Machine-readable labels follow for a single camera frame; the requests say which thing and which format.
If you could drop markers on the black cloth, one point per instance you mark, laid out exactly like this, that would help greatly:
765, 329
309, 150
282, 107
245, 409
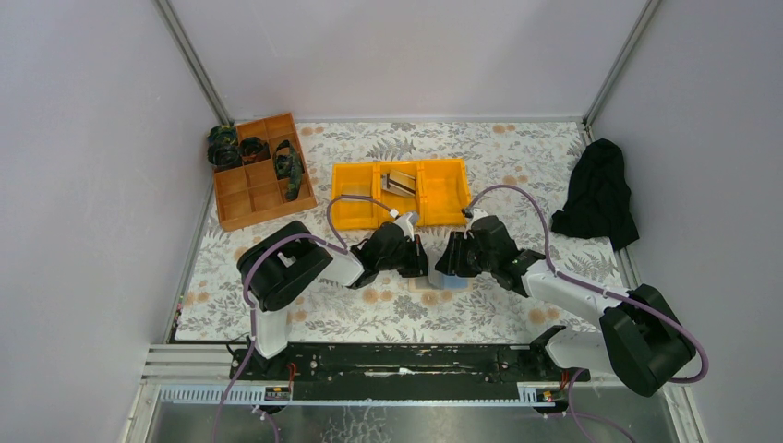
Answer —
599, 199

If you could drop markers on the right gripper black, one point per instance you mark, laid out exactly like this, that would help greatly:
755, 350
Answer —
457, 259

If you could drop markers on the aluminium frame rails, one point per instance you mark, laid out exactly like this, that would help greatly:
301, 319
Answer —
186, 392

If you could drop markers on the orange compartment tray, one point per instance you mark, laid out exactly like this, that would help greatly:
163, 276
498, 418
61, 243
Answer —
251, 194

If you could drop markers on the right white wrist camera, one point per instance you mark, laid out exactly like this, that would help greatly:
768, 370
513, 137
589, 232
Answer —
473, 214

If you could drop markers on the yellow three-compartment bin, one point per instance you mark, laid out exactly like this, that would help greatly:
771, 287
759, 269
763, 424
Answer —
437, 190

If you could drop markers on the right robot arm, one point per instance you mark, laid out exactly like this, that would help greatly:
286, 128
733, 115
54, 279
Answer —
636, 338

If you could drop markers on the camo belt in tray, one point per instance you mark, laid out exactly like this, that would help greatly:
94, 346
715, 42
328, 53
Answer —
288, 165

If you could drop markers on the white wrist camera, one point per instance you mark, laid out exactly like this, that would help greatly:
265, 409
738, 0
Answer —
404, 224
473, 214

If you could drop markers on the rolled camo belt outside tray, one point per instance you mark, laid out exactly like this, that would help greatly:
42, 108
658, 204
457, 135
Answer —
223, 145

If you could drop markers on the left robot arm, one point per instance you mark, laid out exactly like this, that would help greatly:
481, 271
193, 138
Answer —
275, 271

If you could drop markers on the card in middle bin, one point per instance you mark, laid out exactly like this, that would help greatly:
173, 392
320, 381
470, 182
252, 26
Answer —
399, 183

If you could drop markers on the rolled belt in tray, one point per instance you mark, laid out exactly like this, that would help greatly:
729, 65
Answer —
254, 149

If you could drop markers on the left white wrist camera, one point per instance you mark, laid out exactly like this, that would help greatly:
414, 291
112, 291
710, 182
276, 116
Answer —
404, 224

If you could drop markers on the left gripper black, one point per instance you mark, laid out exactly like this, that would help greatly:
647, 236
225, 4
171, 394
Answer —
414, 259

